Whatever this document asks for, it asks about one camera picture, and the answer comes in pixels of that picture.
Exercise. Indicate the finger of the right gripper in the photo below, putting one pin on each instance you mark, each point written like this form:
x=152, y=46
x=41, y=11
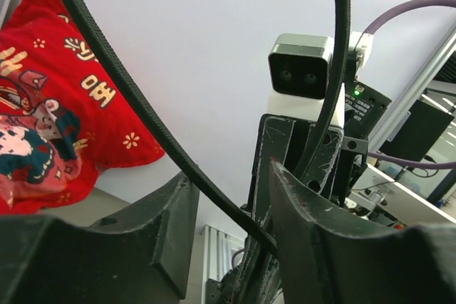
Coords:
x=255, y=271

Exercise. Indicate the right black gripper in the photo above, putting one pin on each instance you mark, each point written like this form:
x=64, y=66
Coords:
x=364, y=108

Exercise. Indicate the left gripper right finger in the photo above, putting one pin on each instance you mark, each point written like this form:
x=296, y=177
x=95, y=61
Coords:
x=328, y=255

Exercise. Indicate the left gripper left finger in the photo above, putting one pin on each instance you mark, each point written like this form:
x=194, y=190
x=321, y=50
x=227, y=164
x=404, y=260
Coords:
x=143, y=251

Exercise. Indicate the red patterned pillow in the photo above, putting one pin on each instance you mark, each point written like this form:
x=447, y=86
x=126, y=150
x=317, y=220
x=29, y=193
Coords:
x=63, y=121

